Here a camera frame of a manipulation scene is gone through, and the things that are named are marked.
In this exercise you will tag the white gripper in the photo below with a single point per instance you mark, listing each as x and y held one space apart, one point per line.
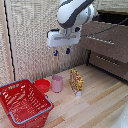
63 38

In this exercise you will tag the pink mug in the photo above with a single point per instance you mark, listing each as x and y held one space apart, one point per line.
57 83

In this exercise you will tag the brown drawer cabinet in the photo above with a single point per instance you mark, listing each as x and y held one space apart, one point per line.
110 40

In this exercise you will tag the colourful patterned snack box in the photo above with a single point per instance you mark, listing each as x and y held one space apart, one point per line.
76 81

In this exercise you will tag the red shopping basket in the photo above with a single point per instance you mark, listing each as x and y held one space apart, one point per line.
23 103

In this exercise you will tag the red bowl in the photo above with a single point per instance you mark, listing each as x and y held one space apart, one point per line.
42 85

